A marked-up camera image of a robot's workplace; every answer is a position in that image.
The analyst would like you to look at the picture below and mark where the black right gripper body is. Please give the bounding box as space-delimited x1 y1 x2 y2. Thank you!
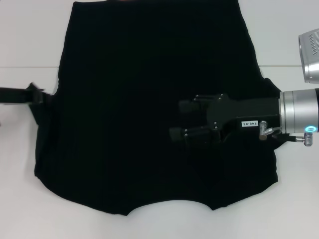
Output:
206 94 281 141

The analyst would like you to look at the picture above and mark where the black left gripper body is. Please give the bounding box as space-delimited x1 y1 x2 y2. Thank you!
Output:
0 87 30 105

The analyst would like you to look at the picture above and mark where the black t-shirt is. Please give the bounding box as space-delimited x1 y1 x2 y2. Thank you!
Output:
28 0 287 217

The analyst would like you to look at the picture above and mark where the right gripper cable with plugs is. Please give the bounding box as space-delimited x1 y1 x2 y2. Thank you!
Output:
259 120 314 147

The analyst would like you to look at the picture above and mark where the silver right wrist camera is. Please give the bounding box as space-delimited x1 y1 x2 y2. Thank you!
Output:
298 27 319 84

